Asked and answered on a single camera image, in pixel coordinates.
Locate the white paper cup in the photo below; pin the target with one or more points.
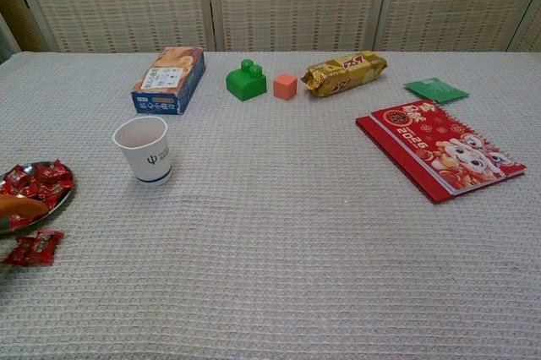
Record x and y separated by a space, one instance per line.
145 161

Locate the silver metal plate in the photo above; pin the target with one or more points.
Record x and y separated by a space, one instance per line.
25 167

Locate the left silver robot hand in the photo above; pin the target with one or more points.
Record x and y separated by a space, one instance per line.
21 206

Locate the orange cube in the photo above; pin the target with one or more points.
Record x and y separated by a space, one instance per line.
285 87

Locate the gold snack packet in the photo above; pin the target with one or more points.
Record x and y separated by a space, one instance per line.
342 74

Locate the green sachet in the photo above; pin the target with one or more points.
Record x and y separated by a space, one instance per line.
435 89

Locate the orange and blue biscuit box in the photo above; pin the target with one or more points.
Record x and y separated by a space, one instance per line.
169 77

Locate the green toy brick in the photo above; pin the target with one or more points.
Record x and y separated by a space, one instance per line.
245 83

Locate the plate of red candy packets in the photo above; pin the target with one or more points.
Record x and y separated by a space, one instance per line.
46 178

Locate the white woven tablecloth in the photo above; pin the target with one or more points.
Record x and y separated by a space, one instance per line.
270 250

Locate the red spiral calendar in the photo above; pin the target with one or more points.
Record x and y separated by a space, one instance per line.
444 153

